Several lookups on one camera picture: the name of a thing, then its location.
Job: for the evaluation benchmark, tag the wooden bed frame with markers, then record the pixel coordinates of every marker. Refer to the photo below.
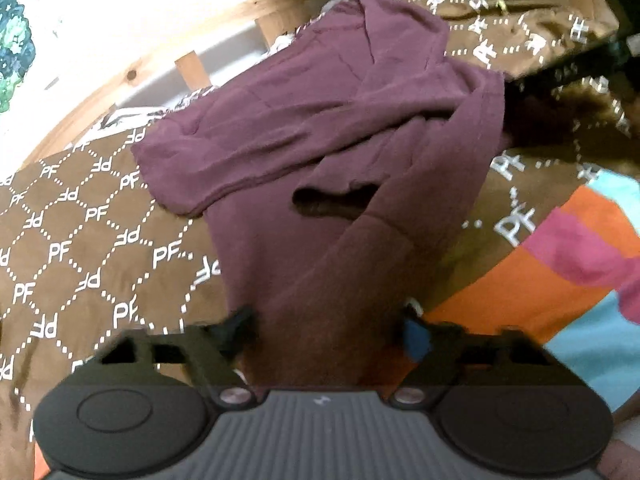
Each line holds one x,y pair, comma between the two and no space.
150,55

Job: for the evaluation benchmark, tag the brown printed blanket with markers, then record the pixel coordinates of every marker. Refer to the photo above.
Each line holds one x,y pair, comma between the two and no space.
100,240

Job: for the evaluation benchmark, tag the green character wall poster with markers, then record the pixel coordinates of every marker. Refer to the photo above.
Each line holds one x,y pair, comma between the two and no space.
15,45

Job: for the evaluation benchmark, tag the maroon long-sleeve sweater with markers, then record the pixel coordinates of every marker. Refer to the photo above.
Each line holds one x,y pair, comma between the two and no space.
310,125

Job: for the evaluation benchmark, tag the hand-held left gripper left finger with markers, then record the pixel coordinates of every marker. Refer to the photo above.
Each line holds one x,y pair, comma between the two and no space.
237,322

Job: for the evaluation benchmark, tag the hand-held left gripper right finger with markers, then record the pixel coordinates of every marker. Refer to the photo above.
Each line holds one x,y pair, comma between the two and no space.
417,337

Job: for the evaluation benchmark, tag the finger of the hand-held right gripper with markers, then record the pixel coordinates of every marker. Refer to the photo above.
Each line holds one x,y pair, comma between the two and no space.
560,76

